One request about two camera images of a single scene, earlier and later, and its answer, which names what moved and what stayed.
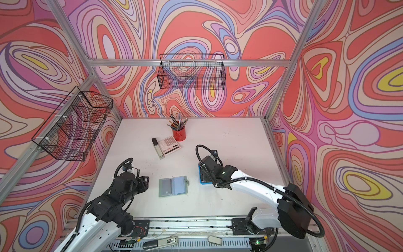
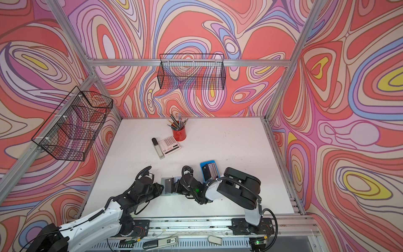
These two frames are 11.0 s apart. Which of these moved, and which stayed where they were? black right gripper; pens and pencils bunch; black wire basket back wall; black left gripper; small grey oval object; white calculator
Moved: black left gripper; black right gripper
Stayed: black wire basket back wall; white calculator; small grey oval object; pens and pencils bunch
